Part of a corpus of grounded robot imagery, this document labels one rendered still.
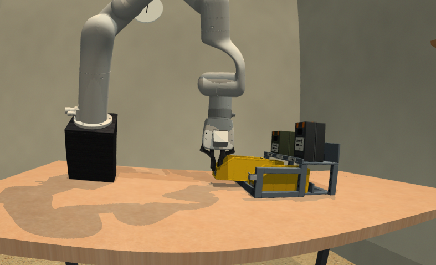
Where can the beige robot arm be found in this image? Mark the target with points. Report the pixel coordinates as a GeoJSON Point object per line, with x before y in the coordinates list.
{"type": "Point", "coordinates": [96, 47]}

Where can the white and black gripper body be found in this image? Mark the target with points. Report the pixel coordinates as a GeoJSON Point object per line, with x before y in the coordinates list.
{"type": "Point", "coordinates": [217, 123]}

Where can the grey shelf rack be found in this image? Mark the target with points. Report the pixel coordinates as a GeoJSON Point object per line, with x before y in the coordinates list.
{"type": "Point", "coordinates": [331, 155]}

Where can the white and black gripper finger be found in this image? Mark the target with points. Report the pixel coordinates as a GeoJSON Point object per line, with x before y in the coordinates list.
{"type": "Point", "coordinates": [211, 155]}
{"type": "Point", "coordinates": [223, 154]}

